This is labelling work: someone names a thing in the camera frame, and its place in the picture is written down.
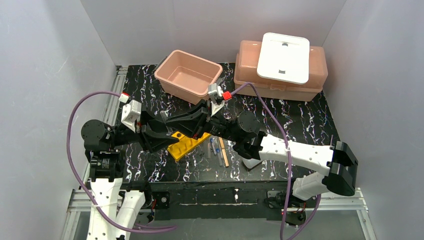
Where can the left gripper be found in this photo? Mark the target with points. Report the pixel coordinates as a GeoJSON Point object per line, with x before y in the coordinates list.
{"type": "Point", "coordinates": [143, 127]}

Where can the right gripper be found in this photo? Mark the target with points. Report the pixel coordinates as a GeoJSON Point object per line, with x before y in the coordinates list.
{"type": "Point", "coordinates": [205, 119]}

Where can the clear glass test tube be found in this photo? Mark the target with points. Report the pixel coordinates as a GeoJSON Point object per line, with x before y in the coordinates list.
{"type": "Point", "coordinates": [164, 116]}

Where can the yellow test tube rack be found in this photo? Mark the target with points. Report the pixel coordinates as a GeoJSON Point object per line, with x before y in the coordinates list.
{"type": "Point", "coordinates": [185, 145]}

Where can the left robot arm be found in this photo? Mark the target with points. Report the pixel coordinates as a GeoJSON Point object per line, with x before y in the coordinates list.
{"type": "Point", "coordinates": [129, 202]}

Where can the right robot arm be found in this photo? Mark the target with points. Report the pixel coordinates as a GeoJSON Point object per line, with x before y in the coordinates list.
{"type": "Point", "coordinates": [334, 167]}

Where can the wooden stick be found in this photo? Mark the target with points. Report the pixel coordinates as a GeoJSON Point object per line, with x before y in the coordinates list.
{"type": "Point", "coordinates": [223, 151]}

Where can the blue capped plastic pipette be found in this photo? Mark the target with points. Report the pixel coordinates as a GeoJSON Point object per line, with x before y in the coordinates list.
{"type": "Point", "coordinates": [216, 151]}

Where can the white squeeze bottle red cap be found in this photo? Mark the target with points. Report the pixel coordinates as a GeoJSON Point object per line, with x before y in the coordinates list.
{"type": "Point", "coordinates": [251, 163]}

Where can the open pink plastic bin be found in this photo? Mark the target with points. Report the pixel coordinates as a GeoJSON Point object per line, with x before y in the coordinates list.
{"type": "Point", "coordinates": [187, 76]}

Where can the white rectangular lid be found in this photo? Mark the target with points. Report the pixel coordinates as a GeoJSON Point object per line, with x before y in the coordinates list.
{"type": "Point", "coordinates": [284, 58]}

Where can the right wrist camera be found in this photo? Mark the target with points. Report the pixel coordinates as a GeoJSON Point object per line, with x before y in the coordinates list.
{"type": "Point", "coordinates": [217, 98]}

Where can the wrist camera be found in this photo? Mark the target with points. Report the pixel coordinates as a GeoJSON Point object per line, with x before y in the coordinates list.
{"type": "Point", "coordinates": [217, 98]}
{"type": "Point", "coordinates": [131, 113]}

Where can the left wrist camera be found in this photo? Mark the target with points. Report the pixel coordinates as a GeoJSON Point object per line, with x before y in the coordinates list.
{"type": "Point", "coordinates": [131, 113]}

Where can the aluminium frame rail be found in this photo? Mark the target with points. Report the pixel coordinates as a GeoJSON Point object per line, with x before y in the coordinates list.
{"type": "Point", "coordinates": [98, 140]}

